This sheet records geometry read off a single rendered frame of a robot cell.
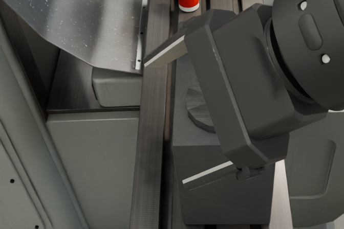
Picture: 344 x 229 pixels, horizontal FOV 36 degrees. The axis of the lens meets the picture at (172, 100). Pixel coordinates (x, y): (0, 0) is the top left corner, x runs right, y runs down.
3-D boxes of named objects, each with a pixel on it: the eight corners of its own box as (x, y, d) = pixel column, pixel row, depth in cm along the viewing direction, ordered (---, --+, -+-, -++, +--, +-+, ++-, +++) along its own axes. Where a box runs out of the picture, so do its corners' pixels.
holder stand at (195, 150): (260, 105, 88) (265, 9, 74) (271, 225, 74) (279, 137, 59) (187, 106, 90) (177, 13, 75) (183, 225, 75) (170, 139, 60)
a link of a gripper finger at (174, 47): (165, 67, 47) (217, 35, 43) (138, 67, 44) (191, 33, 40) (159, 50, 47) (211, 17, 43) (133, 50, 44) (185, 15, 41)
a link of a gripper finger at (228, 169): (176, 182, 42) (235, 158, 38) (201, 175, 44) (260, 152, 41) (182, 201, 42) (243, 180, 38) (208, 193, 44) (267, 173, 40)
